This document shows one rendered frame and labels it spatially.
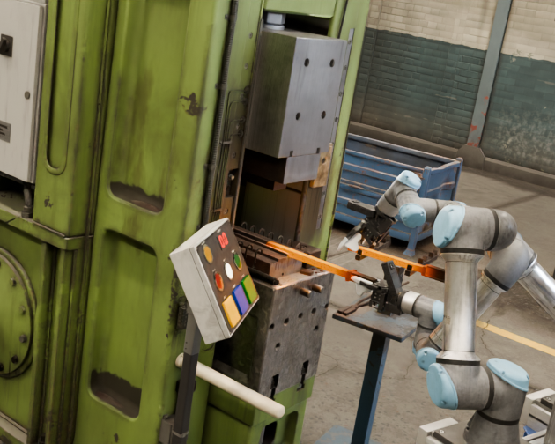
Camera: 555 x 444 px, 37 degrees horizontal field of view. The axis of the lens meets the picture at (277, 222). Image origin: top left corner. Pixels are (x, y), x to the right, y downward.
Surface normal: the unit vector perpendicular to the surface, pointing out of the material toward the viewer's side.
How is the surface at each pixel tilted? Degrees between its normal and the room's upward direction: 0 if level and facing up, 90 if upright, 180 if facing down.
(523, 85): 91
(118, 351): 90
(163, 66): 89
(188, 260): 90
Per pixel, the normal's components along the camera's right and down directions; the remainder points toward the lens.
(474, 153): -0.61, 0.13
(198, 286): -0.22, 0.24
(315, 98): 0.78, 0.29
